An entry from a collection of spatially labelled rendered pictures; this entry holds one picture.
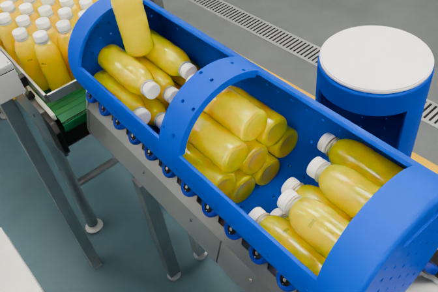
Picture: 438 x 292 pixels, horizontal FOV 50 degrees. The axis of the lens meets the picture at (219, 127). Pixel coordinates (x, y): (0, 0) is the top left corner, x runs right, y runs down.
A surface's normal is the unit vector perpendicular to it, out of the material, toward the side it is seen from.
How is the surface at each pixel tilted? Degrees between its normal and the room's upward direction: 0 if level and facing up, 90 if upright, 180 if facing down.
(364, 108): 90
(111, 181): 0
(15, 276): 2
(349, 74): 0
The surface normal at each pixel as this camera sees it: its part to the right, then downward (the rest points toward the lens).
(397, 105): 0.19, 0.67
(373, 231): -0.45, -0.39
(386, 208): -0.26, -0.59
